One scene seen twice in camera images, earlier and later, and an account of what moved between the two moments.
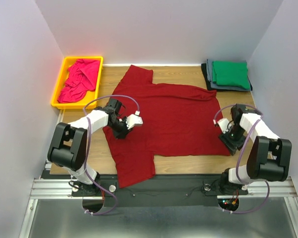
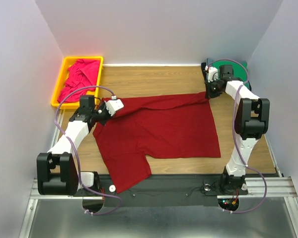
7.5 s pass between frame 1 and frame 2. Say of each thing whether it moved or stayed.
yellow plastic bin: stayed
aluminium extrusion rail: stayed
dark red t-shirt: moved
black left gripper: moved
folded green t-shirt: stayed
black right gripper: moved
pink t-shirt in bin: stayed
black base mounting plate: stayed
